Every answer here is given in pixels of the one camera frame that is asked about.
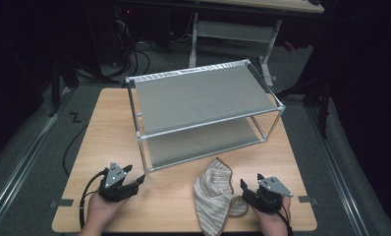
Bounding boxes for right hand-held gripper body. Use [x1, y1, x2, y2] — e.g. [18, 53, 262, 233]
[242, 176, 295, 214]

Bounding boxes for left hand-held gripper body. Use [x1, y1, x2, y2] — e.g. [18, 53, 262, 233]
[98, 161, 140, 203]

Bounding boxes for striped beige towel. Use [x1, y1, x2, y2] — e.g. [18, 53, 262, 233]
[193, 156, 251, 236]

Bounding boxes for grey two-tier metal rack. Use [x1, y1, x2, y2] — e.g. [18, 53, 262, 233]
[124, 58, 287, 174]

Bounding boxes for person's right hand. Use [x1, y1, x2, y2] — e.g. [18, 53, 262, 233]
[251, 196, 293, 236]

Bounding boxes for person's left hand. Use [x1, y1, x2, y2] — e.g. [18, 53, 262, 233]
[84, 192, 130, 230]

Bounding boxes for grey tape piece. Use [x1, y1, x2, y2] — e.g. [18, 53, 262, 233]
[49, 198, 75, 209]
[297, 195, 318, 206]

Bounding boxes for black metal stand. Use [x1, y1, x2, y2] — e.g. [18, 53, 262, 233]
[47, 55, 81, 118]

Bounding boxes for white-legged desk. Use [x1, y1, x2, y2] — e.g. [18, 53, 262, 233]
[187, 0, 325, 88]

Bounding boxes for right hand-held gripper cable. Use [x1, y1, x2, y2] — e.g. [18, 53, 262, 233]
[275, 205, 295, 236]

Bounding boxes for hand-held gripper cable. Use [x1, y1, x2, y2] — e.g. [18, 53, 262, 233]
[79, 168, 110, 230]
[275, 205, 295, 236]

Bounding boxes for left hand-held gripper cable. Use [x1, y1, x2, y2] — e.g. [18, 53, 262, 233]
[79, 168, 110, 230]

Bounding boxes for black floor cable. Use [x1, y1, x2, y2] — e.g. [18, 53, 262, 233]
[62, 122, 89, 178]

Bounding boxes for metal floor rail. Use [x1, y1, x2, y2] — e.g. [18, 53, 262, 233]
[0, 87, 74, 230]
[305, 106, 371, 236]

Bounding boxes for tangle of black cables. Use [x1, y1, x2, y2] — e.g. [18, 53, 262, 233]
[113, 6, 152, 89]

